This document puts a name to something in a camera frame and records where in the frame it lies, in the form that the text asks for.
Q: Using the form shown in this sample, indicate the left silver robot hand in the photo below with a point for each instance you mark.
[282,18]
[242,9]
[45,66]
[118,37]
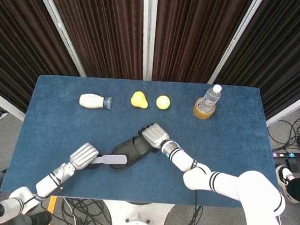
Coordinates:
[83,155]

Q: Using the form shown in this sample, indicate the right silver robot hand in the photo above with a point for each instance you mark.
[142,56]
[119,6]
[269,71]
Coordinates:
[155,135]

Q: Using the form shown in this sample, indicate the black rubber slipper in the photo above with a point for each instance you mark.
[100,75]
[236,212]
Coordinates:
[127,148]

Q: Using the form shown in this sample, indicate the grey brush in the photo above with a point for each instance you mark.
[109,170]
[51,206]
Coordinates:
[114,159]

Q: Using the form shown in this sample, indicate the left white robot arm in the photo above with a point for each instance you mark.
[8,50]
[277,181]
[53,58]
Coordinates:
[46,185]

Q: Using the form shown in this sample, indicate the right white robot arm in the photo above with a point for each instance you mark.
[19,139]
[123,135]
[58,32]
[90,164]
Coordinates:
[257,188]

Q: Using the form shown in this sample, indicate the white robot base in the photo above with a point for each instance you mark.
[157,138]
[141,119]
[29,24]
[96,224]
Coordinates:
[138,216]

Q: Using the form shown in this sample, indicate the black shoe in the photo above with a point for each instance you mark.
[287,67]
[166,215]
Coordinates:
[40,219]

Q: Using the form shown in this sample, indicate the yellow-green tennis ball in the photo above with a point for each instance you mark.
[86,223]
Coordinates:
[163,102]

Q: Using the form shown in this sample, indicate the blue fabric table cloth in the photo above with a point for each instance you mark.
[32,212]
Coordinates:
[62,125]

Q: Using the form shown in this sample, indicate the yellow pear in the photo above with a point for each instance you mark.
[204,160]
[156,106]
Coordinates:
[138,99]

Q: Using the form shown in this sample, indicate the yellow packing tape roll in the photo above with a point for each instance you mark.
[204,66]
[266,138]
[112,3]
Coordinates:
[202,115]

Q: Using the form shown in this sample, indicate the white squeeze bottle blue cap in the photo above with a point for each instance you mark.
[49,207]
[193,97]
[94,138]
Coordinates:
[90,100]

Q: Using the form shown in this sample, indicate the clear plastic water bottle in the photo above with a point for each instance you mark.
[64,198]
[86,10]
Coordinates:
[211,97]

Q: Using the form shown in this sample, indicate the dark brown pleated curtain panel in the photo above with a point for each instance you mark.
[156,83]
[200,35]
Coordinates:
[101,33]
[16,45]
[283,57]
[195,38]

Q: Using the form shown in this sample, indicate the white black sneaker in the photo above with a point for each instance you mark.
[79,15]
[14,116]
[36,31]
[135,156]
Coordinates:
[283,175]

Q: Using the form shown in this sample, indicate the black foot pedal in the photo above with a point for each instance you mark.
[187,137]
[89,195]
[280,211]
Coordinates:
[298,165]

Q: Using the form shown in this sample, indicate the black trousered person leg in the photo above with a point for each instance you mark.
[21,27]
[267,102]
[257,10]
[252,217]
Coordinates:
[299,189]

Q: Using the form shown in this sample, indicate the white partition frame post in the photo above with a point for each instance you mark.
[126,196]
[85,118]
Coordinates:
[60,30]
[236,41]
[147,36]
[5,103]
[290,111]

